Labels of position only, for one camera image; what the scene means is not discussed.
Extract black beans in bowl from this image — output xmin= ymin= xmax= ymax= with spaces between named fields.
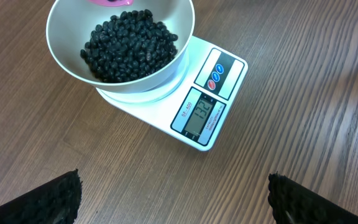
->
xmin=80 ymin=9 xmax=178 ymax=83

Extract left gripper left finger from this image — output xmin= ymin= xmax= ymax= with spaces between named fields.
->
xmin=0 ymin=169 xmax=82 ymax=224

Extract white bowl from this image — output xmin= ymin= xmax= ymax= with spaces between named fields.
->
xmin=46 ymin=0 xmax=195 ymax=93

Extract white digital kitchen scale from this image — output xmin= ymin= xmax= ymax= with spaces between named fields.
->
xmin=98 ymin=36 xmax=248 ymax=151

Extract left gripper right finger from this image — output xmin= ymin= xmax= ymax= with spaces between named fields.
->
xmin=268 ymin=172 xmax=358 ymax=224

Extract pink scoop blue handle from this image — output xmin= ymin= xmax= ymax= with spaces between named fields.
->
xmin=89 ymin=0 xmax=134 ymax=7

